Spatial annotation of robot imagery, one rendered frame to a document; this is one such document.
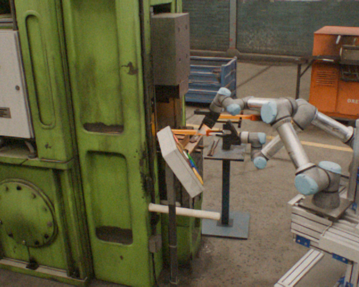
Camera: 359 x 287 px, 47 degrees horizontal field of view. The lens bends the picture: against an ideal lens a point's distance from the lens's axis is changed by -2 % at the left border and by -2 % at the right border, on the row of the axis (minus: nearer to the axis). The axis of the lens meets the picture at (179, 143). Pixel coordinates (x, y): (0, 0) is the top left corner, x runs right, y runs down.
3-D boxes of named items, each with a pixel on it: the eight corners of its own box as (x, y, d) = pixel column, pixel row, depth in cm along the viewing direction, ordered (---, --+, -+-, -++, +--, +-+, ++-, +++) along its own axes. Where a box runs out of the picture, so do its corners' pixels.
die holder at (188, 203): (203, 189, 316) (203, 134, 300) (190, 214, 283) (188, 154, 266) (135, 181, 332) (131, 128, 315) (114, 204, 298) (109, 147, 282)
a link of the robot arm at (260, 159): (323, 118, 240) (262, 174, 255) (317, 113, 250) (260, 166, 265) (310, 105, 238) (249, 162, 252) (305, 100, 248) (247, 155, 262)
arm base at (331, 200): (344, 201, 225) (346, 185, 221) (333, 212, 215) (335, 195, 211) (319, 192, 234) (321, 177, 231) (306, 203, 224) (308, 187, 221)
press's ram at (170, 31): (194, 72, 284) (192, 12, 269) (176, 85, 250) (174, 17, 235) (136, 70, 296) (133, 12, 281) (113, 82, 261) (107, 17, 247)
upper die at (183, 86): (188, 90, 275) (188, 76, 272) (179, 98, 258) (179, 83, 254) (130, 87, 287) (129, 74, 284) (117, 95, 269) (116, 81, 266)
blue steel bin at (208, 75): (237, 98, 719) (238, 56, 692) (224, 111, 651) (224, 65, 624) (173, 93, 763) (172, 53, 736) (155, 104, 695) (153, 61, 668)
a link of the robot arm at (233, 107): (247, 105, 254) (236, 94, 260) (232, 107, 249) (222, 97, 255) (243, 114, 259) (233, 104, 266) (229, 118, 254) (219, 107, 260)
